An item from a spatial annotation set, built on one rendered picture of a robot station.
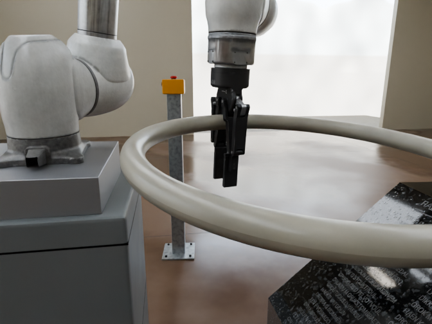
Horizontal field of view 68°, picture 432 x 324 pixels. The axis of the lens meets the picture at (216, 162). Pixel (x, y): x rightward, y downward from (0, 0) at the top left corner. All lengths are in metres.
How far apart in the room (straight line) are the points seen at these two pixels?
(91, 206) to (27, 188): 0.12
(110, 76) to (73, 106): 0.15
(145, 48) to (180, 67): 0.75
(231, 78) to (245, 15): 0.11
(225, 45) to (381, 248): 0.44
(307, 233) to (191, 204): 0.09
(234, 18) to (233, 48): 0.05
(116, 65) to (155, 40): 5.80
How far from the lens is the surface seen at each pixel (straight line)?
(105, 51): 0.91
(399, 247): 0.25
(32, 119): 0.78
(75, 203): 0.70
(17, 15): 7.22
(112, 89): 0.92
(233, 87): 0.60
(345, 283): 0.63
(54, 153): 0.79
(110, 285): 0.75
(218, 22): 0.60
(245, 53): 0.60
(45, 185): 0.70
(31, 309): 0.81
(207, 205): 0.25
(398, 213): 0.67
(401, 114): 8.65
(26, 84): 0.77
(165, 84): 1.82
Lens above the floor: 1.06
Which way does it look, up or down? 14 degrees down
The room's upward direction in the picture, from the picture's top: straight up
